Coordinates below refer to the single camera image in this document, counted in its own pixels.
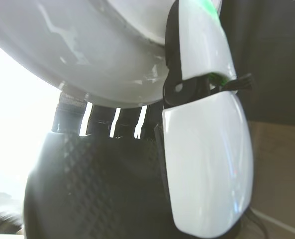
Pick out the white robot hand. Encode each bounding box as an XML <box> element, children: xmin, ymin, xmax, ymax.
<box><xmin>22</xmin><ymin>0</ymin><xmax>255</xmax><ymax>239</ymax></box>

